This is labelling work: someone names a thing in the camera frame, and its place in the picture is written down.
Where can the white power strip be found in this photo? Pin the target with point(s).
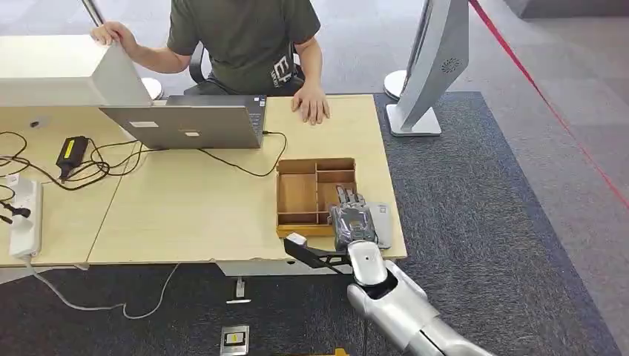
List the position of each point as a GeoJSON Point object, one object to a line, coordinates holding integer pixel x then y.
{"type": "Point", "coordinates": [27, 221]}

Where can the grey display on stand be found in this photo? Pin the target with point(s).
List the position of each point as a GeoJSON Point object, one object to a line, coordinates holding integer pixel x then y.
{"type": "Point", "coordinates": [435, 54]}

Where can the white under-desk panel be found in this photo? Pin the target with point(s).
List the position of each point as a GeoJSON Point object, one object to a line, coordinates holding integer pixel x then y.
{"type": "Point", "coordinates": [275, 268]}

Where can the person's hand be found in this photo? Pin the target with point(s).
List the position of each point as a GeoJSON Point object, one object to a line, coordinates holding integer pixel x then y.
{"type": "Point", "coordinates": [310, 104]}
{"type": "Point", "coordinates": [112, 33]}

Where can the grey flat card reader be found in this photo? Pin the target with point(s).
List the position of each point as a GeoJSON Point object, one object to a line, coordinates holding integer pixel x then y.
{"type": "Point", "coordinates": [383, 223]}

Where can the white round stanchion base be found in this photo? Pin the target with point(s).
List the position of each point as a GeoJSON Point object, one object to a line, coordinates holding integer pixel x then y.
{"type": "Point", "coordinates": [393, 83]}
{"type": "Point", "coordinates": [153, 87]}

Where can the metal stanchion pole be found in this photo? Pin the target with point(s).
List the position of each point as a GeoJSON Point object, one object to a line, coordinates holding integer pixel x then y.
{"type": "Point", "coordinates": [93, 12]}

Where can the black power adapter yellow label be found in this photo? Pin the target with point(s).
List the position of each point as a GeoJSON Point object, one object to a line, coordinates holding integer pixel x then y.
{"type": "Point", "coordinates": [72, 152]}

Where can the white monitor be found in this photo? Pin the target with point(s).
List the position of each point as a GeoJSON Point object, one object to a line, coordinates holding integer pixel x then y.
{"type": "Point", "coordinates": [54, 69]}

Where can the person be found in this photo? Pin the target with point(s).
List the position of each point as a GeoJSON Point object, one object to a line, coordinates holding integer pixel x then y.
{"type": "Point", "coordinates": [245, 44]}

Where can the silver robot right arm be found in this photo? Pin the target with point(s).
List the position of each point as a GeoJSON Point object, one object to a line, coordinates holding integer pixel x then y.
{"type": "Point", "coordinates": [398, 304]}

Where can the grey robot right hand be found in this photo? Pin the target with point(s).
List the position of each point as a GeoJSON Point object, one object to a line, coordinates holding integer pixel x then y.
{"type": "Point", "coordinates": [351, 223]}

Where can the yellow object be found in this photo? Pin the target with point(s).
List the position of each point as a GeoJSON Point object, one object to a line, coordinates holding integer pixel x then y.
{"type": "Point", "coordinates": [340, 353]}

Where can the white desk bracket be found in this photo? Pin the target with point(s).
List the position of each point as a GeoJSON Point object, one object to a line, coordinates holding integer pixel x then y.
{"type": "Point", "coordinates": [240, 290]}

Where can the black plug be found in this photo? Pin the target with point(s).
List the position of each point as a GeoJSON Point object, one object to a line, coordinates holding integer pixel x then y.
{"type": "Point", "coordinates": [17, 211]}

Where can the metal floor socket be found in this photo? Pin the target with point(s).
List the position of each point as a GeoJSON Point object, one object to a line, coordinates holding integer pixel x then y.
{"type": "Point", "coordinates": [234, 340]}

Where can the pale wrist camera on bracket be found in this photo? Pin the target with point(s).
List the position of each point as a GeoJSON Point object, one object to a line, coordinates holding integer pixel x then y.
{"type": "Point", "coordinates": [309, 256]}

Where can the grey laptop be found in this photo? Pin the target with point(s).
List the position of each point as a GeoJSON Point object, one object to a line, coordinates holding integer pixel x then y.
{"type": "Point", "coordinates": [196, 128]}

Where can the dark grey rug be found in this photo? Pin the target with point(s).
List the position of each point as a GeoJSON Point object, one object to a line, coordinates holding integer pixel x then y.
{"type": "Point", "coordinates": [491, 196]}

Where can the person's left hand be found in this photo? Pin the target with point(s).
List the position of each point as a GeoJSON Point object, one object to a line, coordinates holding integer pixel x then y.
{"type": "Point", "coordinates": [310, 104]}

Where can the black office chair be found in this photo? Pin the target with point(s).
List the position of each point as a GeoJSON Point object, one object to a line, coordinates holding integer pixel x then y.
{"type": "Point", "coordinates": [197, 64]}

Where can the wooden compartment box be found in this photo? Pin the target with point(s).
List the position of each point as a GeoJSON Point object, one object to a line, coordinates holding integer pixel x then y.
{"type": "Point", "coordinates": [297, 194]}

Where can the person's right hand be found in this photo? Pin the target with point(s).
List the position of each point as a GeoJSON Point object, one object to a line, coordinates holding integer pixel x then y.
{"type": "Point", "coordinates": [112, 33]}

